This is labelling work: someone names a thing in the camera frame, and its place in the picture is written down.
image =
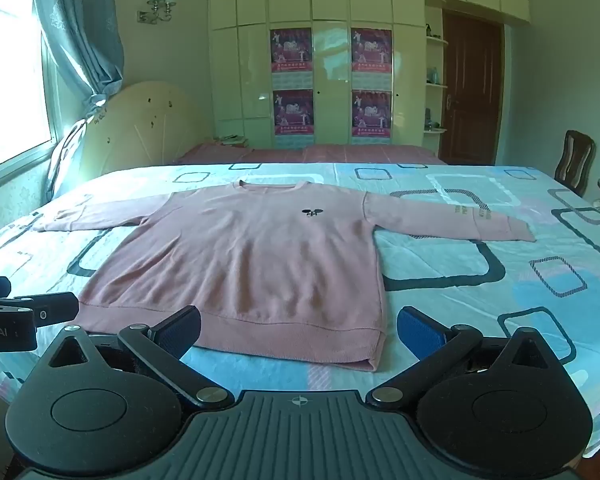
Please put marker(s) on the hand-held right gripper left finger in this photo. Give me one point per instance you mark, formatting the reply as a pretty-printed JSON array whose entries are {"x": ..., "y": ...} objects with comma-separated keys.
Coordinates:
[{"x": 177, "y": 332}]

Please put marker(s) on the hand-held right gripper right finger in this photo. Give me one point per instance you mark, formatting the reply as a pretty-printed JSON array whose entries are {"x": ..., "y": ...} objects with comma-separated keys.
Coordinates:
[{"x": 420, "y": 332}]

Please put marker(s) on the pink sweatshirt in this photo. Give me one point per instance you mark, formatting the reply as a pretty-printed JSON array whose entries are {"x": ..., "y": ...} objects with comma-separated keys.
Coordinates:
[{"x": 255, "y": 260}]

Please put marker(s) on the printed bed sheet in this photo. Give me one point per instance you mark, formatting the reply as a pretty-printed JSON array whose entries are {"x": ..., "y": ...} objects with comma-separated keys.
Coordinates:
[{"x": 430, "y": 270}]

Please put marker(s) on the cream headboard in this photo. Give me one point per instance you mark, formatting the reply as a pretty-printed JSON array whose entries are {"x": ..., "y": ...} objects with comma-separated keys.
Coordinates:
[{"x": 140, "y": 130}]

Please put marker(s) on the pink bed cover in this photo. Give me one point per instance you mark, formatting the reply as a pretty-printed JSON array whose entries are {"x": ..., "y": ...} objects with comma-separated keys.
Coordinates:
[{"x": 330, "y": 152}]

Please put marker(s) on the wooden chair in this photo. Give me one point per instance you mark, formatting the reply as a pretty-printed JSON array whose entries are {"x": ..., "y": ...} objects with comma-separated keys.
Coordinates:
[{"x": 575, "y": 160}]

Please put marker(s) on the corner shelf unit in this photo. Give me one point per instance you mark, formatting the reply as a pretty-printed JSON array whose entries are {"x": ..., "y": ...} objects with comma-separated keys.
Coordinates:
[{"x": 432, "y": 95}]

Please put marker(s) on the brown wooden door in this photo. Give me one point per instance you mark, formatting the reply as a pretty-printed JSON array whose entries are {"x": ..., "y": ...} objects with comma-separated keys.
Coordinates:
[{"x": 472, "y": 90}]

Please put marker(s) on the teal bottle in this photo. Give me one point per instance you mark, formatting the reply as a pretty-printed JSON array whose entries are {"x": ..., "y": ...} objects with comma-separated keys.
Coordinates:
[{"x": 435, "y": 75}]

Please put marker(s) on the teal curtain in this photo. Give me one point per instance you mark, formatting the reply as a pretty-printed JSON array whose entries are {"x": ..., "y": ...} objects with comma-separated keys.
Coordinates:
[{"x": 80, "y": 25}]

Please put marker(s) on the cream wardrobe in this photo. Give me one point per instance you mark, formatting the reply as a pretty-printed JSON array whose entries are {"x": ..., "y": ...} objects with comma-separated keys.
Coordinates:
[{"x": 330, "y": 10}]

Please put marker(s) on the pink wall poster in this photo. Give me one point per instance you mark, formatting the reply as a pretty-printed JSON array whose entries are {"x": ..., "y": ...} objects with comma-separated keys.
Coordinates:
[
  {"x": 371, "y": 55},
  {"x": 291, "y": 55},
  {"x": 371, "y": 115},
  {"x": 293, "y": 112}
]

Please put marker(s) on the wall lamp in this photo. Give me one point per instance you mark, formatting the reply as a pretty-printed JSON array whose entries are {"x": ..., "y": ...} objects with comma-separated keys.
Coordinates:
[{"x": 157, "y": 5}]

